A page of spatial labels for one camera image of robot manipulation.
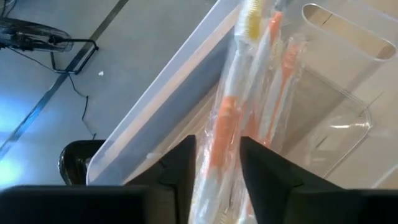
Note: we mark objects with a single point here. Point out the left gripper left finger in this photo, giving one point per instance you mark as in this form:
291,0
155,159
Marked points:
124,205

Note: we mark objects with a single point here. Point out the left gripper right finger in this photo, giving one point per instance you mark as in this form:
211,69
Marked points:
295,205

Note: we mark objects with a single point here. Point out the clear plastic container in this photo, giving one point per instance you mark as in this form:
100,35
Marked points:
155,118

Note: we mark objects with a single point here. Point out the black floor fan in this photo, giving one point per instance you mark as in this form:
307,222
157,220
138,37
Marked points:
31,34

